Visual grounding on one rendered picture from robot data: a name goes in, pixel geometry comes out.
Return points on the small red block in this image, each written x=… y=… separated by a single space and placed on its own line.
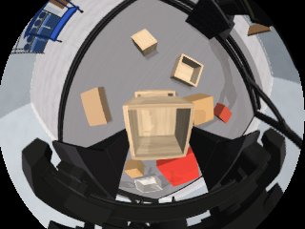
x=222 y=111

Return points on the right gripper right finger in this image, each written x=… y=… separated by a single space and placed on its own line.
x=216 y=155

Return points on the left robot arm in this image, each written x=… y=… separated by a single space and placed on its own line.
x=137 y=225

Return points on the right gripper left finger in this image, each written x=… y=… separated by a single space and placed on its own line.
x=103 y=161

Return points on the flat red board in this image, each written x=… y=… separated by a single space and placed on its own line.
x=180 y=169

